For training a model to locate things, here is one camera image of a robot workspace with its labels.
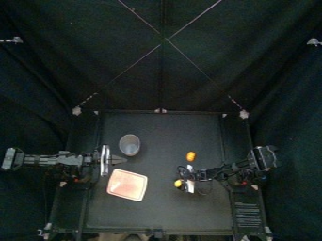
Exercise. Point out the yellow toy can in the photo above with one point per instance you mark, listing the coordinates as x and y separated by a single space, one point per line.
178 183

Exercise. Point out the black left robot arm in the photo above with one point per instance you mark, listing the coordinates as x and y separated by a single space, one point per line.
46 159

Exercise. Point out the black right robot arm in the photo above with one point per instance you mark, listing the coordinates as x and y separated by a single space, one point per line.
248 164

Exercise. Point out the grey bowl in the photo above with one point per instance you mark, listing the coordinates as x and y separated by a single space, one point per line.
130 145

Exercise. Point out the orange toy food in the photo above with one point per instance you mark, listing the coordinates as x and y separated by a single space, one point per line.
191 156

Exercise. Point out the pink square plate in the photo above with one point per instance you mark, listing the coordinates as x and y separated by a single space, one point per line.
127 184

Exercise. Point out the white text label sticker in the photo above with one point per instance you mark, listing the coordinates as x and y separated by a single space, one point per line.
248 215

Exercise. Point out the black table edge clamp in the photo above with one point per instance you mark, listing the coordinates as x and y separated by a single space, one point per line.
155 233

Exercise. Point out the silver frame corner bracket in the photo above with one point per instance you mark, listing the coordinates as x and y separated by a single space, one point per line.
77 110
244 114
159 110
44 232

